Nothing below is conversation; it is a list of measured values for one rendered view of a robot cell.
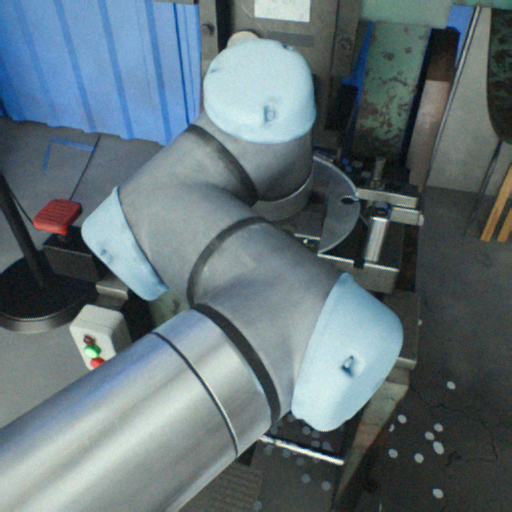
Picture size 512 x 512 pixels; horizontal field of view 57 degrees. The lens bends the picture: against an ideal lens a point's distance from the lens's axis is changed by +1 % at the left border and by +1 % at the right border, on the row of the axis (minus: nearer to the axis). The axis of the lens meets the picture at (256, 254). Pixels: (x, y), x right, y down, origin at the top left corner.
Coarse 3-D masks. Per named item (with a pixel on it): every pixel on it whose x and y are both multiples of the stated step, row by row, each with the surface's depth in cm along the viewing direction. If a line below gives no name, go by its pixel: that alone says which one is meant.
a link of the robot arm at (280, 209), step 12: (312, 168) 40; (312, 180) 42; (300, 192) 40; (264, 204) 40; (276, 204) 40; (288, 204) 40; (300, 204) 42; (264, 216) 42; (276, 216) 42; (288, 216) 42
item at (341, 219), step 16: (320, 160) 82; (320, 176) 79; (336, 176) 79; (336, 192) 76; (352, 192) 76; (336, 208) 73; (352, 208) 73; (336, 224) 70; (352, 224) 70; (320, 240) 68; (336, 240) 68
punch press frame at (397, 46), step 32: (160, 0) 58; (192, 0) 57; (384, 0) 51; (416, 0) 50; (448, 0) 49; (384, 32) 81; (416, 32) 79; (384, 64) 84; (416, 64) 83; (384, 96) 88; (352, 128) 118; (384, 128) 93; (160, 320) 88; (288, 448) 107; (320, 448) 107
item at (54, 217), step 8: (56, 200) 78; (64, 200) 78; (48, 208) 76; (56, 208) 77; (64, 208) 76; (72, 208) 76; (80, 208) 77; (40, 216) 75; (48, 216) 75; (56, 216) 75; (64, 216) 75; (72, 216) 75; (40, 224) 74; (48, 224) 74; (56, 224) 74; (64, 224) 74; (56, 232) 74; (64, 232) 78
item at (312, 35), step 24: (240, 0) 60; (264, 0) 59; (288, 0) 58; (312, 0) 57; (336, 0) 56; (240, 24) 62; (264, 24) 61; (288, 24) 60; (312, 24) 59; (336, 24) 58; (312, 48) 61; (312, 72) 63; (336, 96) 71
